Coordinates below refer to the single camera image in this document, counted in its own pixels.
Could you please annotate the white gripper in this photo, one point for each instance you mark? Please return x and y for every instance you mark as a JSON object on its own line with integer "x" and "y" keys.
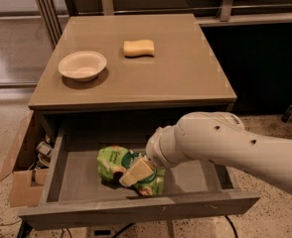
{"x": 155, "y": 153}

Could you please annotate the green rice chip bag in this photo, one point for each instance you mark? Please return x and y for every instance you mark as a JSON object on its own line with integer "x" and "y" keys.
{"x": 112, "y": 162}

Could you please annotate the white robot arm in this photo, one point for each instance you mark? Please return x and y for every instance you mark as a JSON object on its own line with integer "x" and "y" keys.
{"x": 220, "y": 138}

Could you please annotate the grey open drawer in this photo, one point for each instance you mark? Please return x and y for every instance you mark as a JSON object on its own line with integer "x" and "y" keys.
{"x": 75, "y": 196}

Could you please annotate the grey counter cabinet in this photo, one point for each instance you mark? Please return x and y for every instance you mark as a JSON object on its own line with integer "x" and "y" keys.
{"x": 183, "y": 72}

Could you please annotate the items inside cardboard box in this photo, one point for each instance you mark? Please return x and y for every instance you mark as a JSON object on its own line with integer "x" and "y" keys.
{"x": 43, "y": 154}

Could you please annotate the brown cardboard box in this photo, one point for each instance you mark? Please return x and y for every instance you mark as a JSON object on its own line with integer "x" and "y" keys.
{"x": 27, "y": 185}

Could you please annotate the white paper bowl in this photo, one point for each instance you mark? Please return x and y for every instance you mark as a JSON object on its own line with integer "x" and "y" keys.
{"x": 82, "y": 66}

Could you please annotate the yellow sponge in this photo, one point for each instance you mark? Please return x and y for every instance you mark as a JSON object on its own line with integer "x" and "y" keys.
{"x": 138, "y": 48}

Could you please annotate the small dark floor object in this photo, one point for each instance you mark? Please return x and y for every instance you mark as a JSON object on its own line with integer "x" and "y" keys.
{"x": 287, "y": 116}

